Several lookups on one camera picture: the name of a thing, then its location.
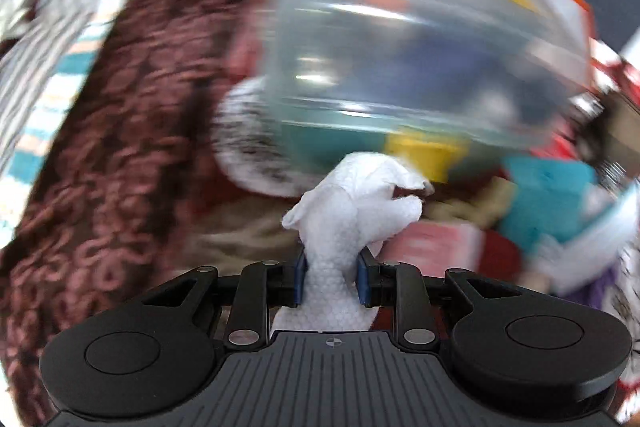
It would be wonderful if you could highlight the white fluffy cloth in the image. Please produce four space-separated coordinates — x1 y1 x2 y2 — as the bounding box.
272 153 434 332

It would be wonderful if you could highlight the pink white cotton pad pack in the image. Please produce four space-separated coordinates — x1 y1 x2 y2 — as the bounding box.
378 220 484 277

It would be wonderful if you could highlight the red embroidered towel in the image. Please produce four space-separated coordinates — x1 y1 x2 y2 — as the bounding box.
475 230 522 283

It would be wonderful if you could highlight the beige crumpled cloth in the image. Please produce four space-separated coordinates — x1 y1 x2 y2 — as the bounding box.
424 178 516 230

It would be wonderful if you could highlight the yellow box latch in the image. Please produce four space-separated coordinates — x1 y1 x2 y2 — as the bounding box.
384 132 469 183

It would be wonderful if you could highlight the red patterned plush blanket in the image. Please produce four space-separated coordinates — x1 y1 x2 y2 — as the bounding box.
2 0 631 426

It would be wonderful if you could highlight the purple cloth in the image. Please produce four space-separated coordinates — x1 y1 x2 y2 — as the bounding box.
563 265 620 309

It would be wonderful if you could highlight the clear plastic storage box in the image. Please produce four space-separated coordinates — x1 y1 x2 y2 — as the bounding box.
260 0 589 179

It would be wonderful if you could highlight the brown plaid cosmetic bag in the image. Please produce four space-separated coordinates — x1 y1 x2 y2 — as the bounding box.
575 91 639 178

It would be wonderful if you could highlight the striped grey white fabric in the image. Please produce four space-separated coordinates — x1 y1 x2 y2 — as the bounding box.
1 0 127 244

